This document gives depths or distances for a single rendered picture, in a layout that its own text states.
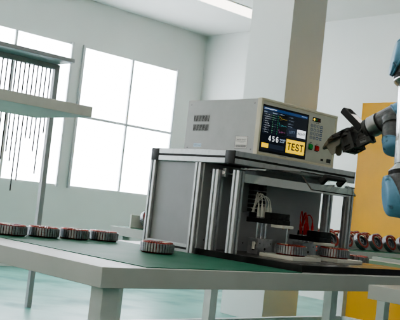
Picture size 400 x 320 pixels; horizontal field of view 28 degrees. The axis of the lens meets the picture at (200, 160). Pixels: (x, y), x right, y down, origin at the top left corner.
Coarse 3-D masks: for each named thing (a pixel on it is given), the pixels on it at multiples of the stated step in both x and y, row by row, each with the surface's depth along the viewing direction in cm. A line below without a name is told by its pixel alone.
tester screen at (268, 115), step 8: (264, 112) 281; (272, 112) 284; (280, 112) 287; (288, 112) 290; (264, 120) 281; (272, 120) 284; (280, 120) 287; (288, 120) 290; (296, 120) 293; (304, 120) 296; (264, 128) 281; (272, 128) 284; (280, 128) 287; (296, 128) 293; (304, 128) 296; (264, 136) 281; (280, 136) 287; (288, 136) 290; (280, 144) 287; (280, 152) 287
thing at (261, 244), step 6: (252, 240) 282; (258, 240) 280; (264, 240) 282; (270, 240) 284; (258, 246) 280; (264, 246) 282; (270, 246) 284; (252, 252) 281; (258, 252) 280; (270, 252) 284
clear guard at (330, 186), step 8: (248, 168) 277; (288, 176) 292; (296, 176) 286; (304, 176) 259; (312, 176) 262; (320, 176) 266; (312, 184) 258; (320, 184) 261; (328, 184) 265; (344, 184) 272; (328, 192) 262; (336, 192) 264; (344, 192) 268; (352, 192) 272
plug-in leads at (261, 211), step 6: (258, 198) 284; (264, 198) 286; (258, 204) 284; (270, 204) 284; (252, 210) 285; (258, 210) 283; (264, 210) 285; (270, 210) 284; (252, 216) 284; (258, 216) 283; (264, 216) 285
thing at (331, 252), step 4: (320, 248) 288; (324, 248) 286; (328, 248) 285; (332, 248) 285; (336, 248) 293; (340, 248) 286; (344, 248) 291; (320, 252) 288; (324, 252) 286; (328, 252) 285; (332, 252) 284; (336, 252) 285; (340, 252) 284; (344, 252) 285; (348, 252) 286; (320, 256) 289; (324, 256) 286; (328, 256) 284; (332, 256) 284; (336, 256) 284; (340, 256) 284; (344, 256) 285; (348, 256) 287
